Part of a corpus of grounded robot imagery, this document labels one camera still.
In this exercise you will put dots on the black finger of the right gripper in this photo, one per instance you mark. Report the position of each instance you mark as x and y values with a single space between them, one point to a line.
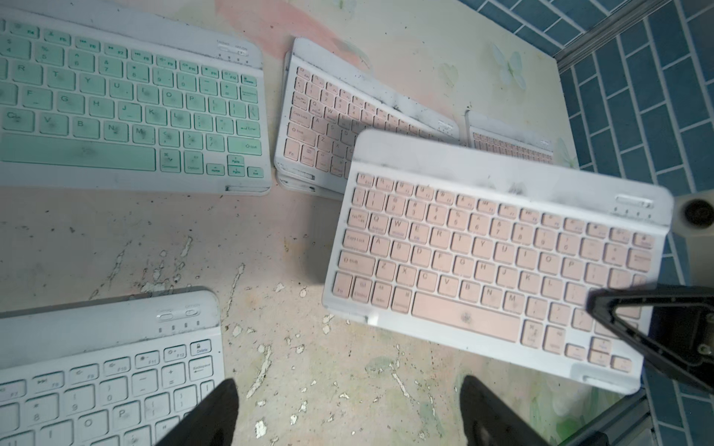
679 342

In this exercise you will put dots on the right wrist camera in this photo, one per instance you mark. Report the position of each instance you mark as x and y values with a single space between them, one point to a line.
693 221

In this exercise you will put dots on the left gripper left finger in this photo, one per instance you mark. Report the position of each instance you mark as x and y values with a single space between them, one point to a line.
211 423

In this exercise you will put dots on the white key keyboard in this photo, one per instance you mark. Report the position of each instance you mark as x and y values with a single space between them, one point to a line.
118 371

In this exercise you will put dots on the pink keyboard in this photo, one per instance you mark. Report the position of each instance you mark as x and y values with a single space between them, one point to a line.
327 103
490 135
494 254

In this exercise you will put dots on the green key keyboard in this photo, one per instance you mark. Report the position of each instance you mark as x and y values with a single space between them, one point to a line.
96 96

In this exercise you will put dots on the aluminium front rail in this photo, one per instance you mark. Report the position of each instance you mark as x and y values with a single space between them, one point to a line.
628 422

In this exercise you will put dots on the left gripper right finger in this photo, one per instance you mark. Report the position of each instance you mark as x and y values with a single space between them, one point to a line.
488 421

